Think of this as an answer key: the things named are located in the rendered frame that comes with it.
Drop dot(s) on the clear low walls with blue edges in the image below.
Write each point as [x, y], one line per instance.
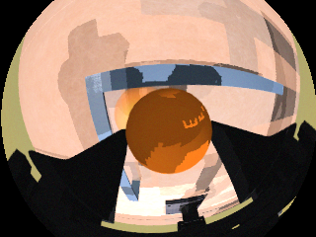
[129, 165]

